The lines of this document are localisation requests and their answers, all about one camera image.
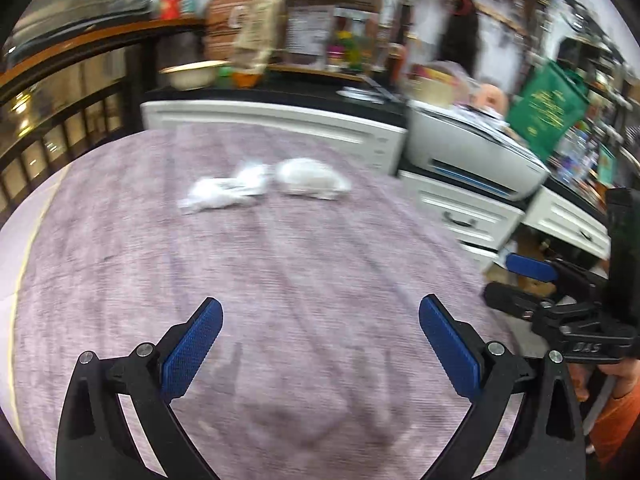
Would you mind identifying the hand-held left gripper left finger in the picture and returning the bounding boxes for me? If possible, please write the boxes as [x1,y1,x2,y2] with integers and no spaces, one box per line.
[56,297,224,480]

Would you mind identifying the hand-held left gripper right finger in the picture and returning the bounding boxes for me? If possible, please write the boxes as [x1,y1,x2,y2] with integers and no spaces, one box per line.
[419,294,587,480]

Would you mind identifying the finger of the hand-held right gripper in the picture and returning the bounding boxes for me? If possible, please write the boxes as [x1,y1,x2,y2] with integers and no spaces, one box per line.
[505,253,608,287]
[483,282,557,319]

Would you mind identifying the white cloth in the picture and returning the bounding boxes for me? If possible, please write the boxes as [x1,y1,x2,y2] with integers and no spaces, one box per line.
[274,157,352,197]
[177,160,275,215]

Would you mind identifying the person's right forearm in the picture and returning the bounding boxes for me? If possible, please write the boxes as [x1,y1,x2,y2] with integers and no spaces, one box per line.
[587,385,640,470]

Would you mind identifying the person's right hand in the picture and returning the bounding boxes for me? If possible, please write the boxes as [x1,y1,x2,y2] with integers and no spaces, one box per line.
[567,359,640,403]

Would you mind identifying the white drawer cabinet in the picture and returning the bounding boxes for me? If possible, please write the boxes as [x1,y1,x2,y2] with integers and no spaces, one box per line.
[399,170,614,272]

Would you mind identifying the purple tablecloth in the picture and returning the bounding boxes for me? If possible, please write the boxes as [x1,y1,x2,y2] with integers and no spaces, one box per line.
[0,124,526,480]

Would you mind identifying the white printer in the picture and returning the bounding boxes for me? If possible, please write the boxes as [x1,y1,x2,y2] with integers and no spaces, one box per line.
[404,99,552,202]

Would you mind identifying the green fabric bag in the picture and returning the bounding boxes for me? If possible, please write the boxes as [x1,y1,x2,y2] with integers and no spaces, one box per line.
[505,59,590,162]

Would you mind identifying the bald doll head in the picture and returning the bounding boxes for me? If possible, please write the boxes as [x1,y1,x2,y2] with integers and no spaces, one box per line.
[472,85,511,117]

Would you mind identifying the long white cabinet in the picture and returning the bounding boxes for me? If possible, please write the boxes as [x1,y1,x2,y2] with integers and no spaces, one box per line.
[141,100,409,177]

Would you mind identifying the cream basin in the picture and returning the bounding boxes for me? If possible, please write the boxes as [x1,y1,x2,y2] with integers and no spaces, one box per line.
[158,60,231,91]

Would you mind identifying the group of small bottles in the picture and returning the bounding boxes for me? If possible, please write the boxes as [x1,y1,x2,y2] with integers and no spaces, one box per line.
[327,29,364,72]

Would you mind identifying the beige printed paper bag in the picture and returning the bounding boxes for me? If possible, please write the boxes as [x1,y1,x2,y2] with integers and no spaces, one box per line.
[233,0,284,74]

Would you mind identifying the wooden-topped black railing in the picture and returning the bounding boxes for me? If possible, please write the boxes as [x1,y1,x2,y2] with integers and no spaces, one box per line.
[0,14,207,222]

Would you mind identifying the white printed packet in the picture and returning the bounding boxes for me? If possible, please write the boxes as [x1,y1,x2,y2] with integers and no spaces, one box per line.
[285,5,335,59]

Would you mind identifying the brown cardboard box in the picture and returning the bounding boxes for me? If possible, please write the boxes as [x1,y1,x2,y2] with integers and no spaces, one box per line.
[205,0,267,62]

